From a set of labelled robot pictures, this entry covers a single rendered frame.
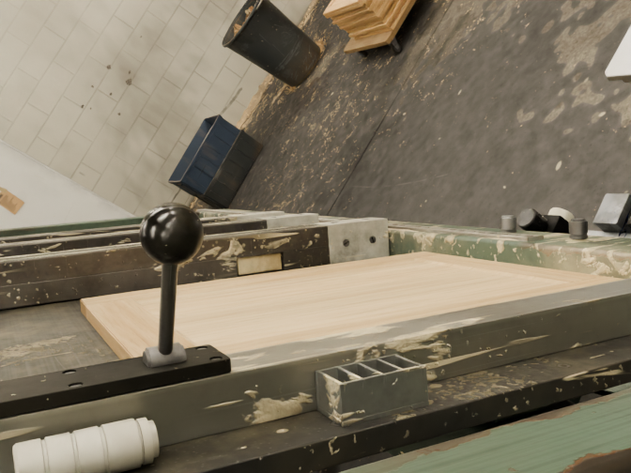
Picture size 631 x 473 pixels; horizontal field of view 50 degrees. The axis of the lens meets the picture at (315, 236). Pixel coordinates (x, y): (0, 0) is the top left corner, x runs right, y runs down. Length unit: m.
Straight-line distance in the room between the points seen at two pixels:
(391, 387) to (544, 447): 0.19
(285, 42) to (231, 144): 0.87
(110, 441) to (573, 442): 0.25
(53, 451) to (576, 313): 0.44
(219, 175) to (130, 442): 4.87
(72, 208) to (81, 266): 3.68
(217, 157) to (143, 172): 1.12
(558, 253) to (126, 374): 0.64
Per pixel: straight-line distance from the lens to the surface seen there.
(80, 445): 0.43
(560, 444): 0.32
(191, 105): 6.29
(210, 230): 1.43
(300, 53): 5.43
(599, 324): 0.67
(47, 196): 4.75
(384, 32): 4.30
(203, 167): 5.24
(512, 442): 0.32
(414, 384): 0.50
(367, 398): 0.48
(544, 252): 0.97
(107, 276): 1.09
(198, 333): 0.70
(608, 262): 0.90
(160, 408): 0.47
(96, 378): 0.47
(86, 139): 6.15
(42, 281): 1.08
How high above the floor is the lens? 1.53
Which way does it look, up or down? 24 degrees down
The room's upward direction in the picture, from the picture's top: 58 degrees counter-clockwise
